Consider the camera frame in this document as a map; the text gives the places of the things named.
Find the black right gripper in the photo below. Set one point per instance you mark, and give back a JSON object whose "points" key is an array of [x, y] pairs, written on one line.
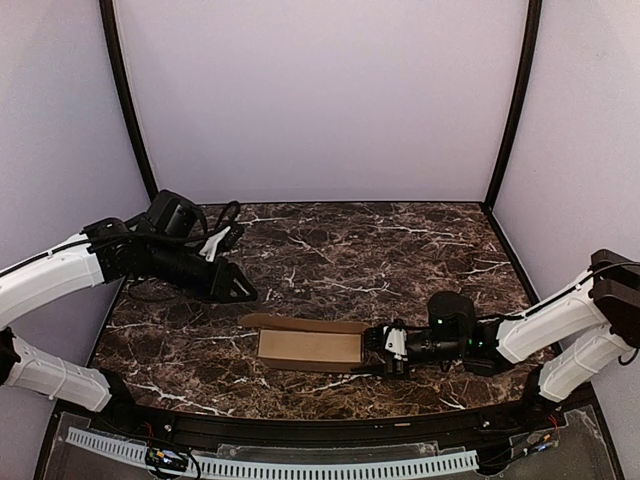
{"points": [[385, 361]]}

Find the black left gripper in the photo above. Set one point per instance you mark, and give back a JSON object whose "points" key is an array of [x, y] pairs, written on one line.
{"points": [[218, 279]]}

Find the brown cardboard box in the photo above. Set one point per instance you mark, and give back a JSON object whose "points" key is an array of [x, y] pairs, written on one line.
{"points": [[297, 344]]}

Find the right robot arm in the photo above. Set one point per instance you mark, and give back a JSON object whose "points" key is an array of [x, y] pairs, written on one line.
{"points": [[599, 310]]}

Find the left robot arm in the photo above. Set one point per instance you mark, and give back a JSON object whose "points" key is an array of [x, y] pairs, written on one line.
{"points": [[171, 241]]}

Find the small circuit board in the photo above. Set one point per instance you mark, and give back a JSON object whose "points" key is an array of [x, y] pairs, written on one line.
{"points": [[166, 459]]}

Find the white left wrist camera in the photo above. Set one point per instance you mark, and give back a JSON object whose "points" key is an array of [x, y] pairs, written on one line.
{"points": [[227, 232]]}

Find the black front rail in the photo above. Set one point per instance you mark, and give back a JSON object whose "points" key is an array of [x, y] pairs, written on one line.
{"points": [[483, 428]]}

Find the white slotted cable duct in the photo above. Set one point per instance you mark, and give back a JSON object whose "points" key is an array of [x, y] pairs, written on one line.
{"points": [[411, 461]]}

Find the left black frame post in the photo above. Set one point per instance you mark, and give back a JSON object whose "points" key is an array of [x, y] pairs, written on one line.
{"points": [[123, 90]]}

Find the black frame post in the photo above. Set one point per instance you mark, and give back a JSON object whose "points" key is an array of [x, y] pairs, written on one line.
{"points": [[123, 90], [525, 64]]}

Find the right black frame post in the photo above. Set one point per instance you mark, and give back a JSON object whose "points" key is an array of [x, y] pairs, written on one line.
{"points": [[525, 64]]}

